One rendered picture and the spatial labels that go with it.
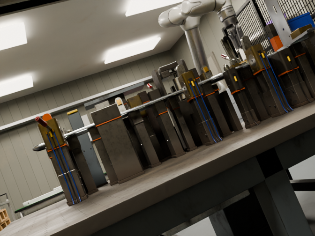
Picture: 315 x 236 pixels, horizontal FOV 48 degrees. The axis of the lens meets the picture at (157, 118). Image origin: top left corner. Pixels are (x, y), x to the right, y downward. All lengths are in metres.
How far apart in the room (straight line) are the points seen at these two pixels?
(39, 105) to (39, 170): 1.47
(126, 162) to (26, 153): 6.87
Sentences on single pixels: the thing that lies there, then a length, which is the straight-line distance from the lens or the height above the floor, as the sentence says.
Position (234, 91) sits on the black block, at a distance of 1.71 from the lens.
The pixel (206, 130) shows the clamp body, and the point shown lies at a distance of 1.61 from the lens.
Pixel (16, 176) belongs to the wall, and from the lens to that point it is 8.32.
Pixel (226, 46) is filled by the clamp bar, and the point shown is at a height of 1.17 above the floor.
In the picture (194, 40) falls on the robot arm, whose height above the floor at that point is 1.37.
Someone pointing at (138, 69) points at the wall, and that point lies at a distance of 9.05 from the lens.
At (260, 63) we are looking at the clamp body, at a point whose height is 0.95.
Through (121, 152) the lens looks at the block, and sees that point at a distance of 1.55.
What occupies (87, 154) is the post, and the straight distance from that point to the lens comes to 2.05.
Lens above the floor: 0.79
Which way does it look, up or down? 4 degrees up
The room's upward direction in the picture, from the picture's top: 23 degrees counter-clockwise
